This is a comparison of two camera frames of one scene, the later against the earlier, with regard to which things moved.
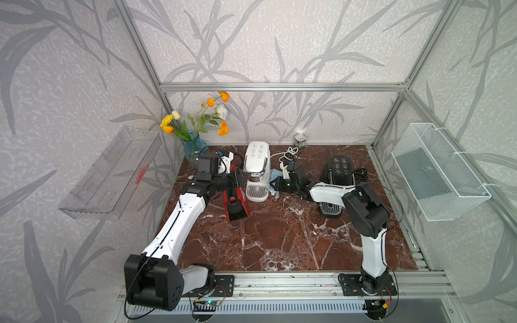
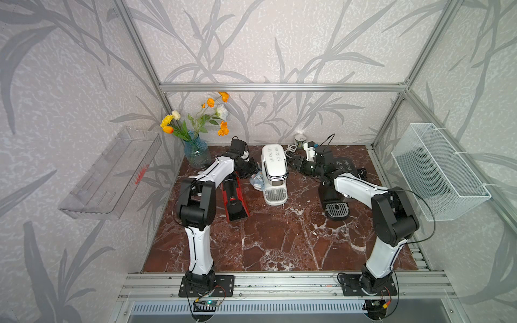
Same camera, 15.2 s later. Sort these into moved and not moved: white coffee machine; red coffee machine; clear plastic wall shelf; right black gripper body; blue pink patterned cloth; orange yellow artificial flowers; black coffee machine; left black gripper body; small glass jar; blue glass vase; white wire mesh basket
Moved: left black gripper body; white coffee machine; right black gripper body; blue pink patterned cloth
Not moved: blue glass vase; clear plastic wall shelf; black coffee machine; small glass jar; red coffee machine; white wire mesh basket; orange yellow artificial flowers
